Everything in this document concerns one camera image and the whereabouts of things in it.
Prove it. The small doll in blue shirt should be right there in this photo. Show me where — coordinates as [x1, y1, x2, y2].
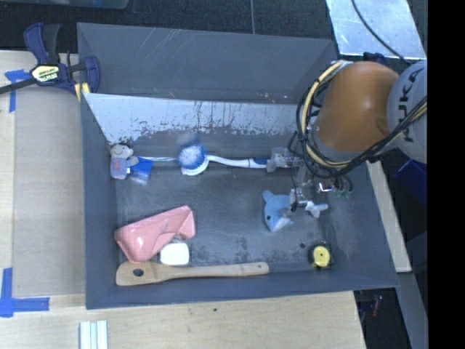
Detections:
[109, 143, 140, 180]

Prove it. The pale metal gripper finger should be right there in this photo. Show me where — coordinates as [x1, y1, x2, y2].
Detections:
[288, 188, 314, 212]
[267, 147, 304, 173]

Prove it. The wooden spatula with hole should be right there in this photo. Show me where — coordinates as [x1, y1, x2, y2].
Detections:
[115, 260, 270, 287]

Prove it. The white and blue dish brush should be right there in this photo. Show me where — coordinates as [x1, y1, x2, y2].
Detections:
[176, 140, 272, 177]

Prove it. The grey metal bin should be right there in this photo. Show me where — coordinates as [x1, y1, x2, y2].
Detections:
[76, 22, 401, 310]

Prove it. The yellow and black tape measure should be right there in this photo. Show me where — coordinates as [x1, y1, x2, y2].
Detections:
[308, 243, 333, 270]

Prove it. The white rounded soap bar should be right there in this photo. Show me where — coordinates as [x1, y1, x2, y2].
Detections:
[158, 241, 191, 267]

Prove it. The blue and white shark toy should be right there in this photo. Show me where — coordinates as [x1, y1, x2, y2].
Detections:
[261, 189, 330, 233]

